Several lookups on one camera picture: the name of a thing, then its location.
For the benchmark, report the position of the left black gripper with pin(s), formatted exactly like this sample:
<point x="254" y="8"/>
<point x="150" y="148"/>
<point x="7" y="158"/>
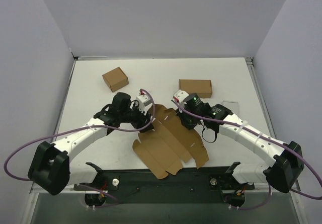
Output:
<point x="142" y="119"/>

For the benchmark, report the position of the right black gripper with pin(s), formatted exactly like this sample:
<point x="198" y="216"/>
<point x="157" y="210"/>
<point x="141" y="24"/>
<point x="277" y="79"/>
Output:
<point x="186" y="119"/>

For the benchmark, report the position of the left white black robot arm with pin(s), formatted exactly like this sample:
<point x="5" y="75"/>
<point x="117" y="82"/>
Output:
<point x="50" y="167"/>

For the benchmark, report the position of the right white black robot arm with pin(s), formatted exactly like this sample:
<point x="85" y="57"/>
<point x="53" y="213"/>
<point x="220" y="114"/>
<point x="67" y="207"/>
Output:
<point x="280" y="165"/>

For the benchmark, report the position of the small square cardboard box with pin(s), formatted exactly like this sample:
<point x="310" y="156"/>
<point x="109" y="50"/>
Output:
<point x="115" y="79"/>

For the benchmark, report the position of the rectangular closed cardboard box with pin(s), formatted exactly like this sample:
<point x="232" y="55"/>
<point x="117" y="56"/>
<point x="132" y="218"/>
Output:
<point x="203" y="88"/>

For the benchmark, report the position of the small white flat box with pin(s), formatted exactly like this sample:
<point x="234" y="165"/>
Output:
<point x="232" y="105"/>

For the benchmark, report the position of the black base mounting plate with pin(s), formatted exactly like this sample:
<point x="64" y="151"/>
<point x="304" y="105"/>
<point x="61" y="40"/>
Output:
<point x="190" y="185"/>

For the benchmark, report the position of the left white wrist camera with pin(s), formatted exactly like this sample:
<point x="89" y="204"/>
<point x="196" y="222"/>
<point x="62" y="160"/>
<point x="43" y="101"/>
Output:
<point x="144" y="101"/>

